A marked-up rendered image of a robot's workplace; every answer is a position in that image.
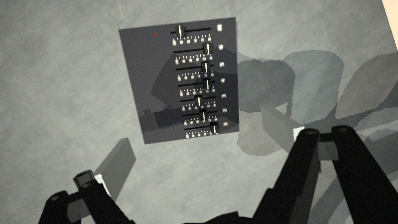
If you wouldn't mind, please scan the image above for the dark grey lighting desk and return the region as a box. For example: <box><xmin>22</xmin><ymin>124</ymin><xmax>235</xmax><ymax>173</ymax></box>
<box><xmin>119</xmin><ymin>17</ymin><xmax>239</xmax><ymax>144</ymax></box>

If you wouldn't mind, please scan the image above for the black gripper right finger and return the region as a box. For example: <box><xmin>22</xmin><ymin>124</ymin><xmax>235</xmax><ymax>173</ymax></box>
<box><xmin>249</xmin><ymin>104</ymin><xmax>398</xmax><ymax>224</ymax></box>

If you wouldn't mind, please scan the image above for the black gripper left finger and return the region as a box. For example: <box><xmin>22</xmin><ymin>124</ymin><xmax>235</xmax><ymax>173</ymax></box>
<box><xmin>38</xmin><ymin>137</ymin><xmax>136</xmax><ymax>224</ymax></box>

